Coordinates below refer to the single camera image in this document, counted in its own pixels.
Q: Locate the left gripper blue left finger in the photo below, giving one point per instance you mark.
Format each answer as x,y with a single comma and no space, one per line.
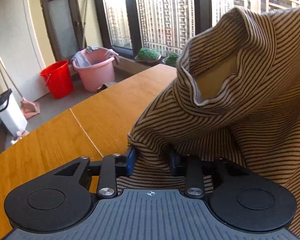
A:
109,169

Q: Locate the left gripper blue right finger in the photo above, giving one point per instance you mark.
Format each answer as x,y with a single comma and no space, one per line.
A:
193,169

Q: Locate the beige black striped sweater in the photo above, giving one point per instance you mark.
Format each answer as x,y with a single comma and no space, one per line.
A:
237,96

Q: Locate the pink plastic tub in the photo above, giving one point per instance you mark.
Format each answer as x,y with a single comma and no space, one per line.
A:
101,70

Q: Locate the red plastic bucket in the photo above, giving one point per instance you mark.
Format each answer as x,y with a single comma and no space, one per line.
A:
57,79

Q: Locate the green scrub slipper far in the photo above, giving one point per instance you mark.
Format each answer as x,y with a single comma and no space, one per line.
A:
171,60

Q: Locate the green scrub slipper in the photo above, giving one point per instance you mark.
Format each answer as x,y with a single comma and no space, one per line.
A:
147,55
171,60

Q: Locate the grey cloth on tub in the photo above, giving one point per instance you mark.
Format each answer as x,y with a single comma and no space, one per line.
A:
79,60

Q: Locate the green scrub slipper near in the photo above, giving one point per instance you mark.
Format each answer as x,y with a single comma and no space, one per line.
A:
147,55

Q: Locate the white black-lidded bin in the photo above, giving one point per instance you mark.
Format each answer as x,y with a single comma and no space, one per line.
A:
11,114

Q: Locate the frosted glass brown door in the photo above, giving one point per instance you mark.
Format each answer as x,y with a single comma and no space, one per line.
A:
64,27

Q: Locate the grey mop pole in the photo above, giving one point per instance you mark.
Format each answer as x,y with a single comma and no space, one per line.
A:
84,22

